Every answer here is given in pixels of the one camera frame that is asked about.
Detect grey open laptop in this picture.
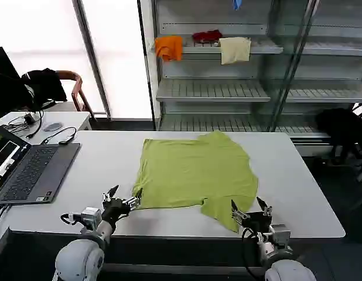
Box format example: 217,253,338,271
0,121,81,205

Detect brown wooden chair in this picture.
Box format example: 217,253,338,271
56,70,97,121

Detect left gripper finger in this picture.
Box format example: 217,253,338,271
125,189,143,210
103,184,119,203

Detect grey window post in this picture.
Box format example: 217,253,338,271
71,0,112,119

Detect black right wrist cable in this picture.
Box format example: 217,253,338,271
241,227,267,281

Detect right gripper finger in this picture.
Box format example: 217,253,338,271
230,199,243,220
256,196,273,216

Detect white work table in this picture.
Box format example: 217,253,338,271
2,130,346,273

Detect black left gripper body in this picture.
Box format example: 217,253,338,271
101,197,131,232

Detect tangled black desk cables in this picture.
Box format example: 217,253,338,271
2,110,45,139

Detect black bag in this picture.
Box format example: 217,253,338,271
315,107,362,167

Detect black jacket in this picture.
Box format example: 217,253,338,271
21,67,67,111

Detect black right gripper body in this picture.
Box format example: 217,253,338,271
236,212,272,235

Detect black monitor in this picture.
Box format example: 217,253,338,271
0,46,21,80

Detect black dongle with cable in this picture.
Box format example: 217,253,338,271
40,126,78,146

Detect small white desk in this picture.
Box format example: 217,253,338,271
0,110,93,141

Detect grey metal shelf with cloths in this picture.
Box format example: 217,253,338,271
136,0,290,141

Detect grey metal shelf behind glass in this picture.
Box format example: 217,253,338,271
271,0,362,144

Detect green t-shirt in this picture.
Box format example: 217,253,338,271
131,130,259,234

